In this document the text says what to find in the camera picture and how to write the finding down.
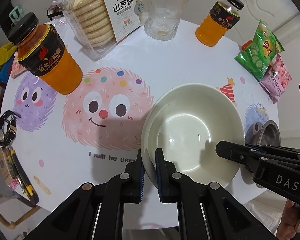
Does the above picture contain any large steel bowl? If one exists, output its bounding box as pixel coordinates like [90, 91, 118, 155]
[244, 120, 282, 188]

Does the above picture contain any cream ceramic bowl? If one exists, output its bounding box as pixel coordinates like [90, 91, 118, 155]
[156, 83, 245, 187]

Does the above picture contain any green ceramic bowl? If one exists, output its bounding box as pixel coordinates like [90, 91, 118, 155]
[140, 100, 164, 187]

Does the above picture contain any yellow utility knife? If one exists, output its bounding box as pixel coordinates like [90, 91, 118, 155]
[8, 147, 39, 205]

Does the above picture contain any pink snack bag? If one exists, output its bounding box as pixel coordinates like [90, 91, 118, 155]
[259, 54, 292, 104]

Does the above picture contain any small cardboard box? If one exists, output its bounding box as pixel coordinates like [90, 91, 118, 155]
[0, 147, 18, 191]

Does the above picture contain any black wristwatch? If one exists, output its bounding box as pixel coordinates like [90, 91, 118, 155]
[0, 110, 21, 147]

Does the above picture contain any green Lays chips bag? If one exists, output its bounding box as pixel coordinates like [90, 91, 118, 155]
[235, 20, 284, 81]

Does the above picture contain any orange snack packet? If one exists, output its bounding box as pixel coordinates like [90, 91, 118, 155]
[242, 40, 252, 51]

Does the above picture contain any small pink candy packet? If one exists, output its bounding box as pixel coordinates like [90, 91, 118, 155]
[10, 51, 27, 79]

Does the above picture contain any orange drink bottle back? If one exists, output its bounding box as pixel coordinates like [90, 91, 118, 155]
[195, 0, 244, 47]

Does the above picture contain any orange drink bottle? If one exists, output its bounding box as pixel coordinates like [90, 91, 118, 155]
[8, 12, 83, 95]
[195, 0, 244, 47]

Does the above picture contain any orange drink bottle front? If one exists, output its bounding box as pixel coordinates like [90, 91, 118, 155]
[8, 12, 83, 95]

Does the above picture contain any white door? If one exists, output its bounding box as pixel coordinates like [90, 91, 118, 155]
[226, 0, 300, 45]

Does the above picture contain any biscuit box clear plastic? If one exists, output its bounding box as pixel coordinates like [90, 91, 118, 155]
[58, 0, 143, 61]

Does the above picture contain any clear drinking glass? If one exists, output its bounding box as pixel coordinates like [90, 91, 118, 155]
[144, 0, 189, 41]

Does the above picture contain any black wire rack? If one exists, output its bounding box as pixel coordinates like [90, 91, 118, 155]
[46, 1, 64, 21]

